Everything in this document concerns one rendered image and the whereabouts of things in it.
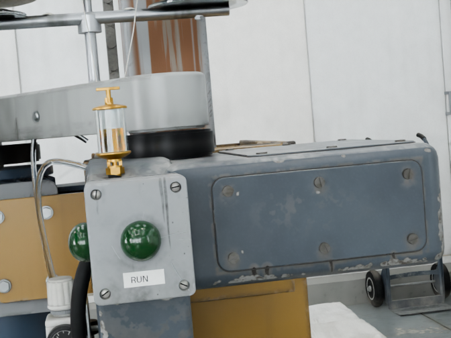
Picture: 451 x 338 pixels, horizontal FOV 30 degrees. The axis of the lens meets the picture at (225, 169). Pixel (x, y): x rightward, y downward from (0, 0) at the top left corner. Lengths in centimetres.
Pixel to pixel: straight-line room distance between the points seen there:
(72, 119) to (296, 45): 520
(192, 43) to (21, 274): 39
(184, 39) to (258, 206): 53
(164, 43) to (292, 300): 40
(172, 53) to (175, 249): 58
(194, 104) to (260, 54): 518
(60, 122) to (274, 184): 29
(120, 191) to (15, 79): 526
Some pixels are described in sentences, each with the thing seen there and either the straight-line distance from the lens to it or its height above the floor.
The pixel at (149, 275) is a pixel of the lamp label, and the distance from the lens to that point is 62.
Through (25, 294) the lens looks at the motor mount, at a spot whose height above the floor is 118.
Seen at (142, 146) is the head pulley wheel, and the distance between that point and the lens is 78.
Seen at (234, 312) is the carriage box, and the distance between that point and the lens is 99.
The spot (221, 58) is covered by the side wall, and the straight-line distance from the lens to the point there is 592.
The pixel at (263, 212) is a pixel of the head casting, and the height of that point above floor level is 129.
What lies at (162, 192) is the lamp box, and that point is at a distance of 62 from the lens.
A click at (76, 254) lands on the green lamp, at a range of 63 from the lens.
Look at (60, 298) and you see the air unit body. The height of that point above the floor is 120.
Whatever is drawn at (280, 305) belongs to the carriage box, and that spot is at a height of 115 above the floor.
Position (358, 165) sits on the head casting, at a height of 132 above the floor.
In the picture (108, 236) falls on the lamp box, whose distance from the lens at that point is 62.
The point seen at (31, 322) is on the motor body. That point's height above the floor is 113.
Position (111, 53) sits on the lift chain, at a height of 148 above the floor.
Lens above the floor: 136
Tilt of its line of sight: 3 degrees down
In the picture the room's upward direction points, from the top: 5 degrees counter-clockwise
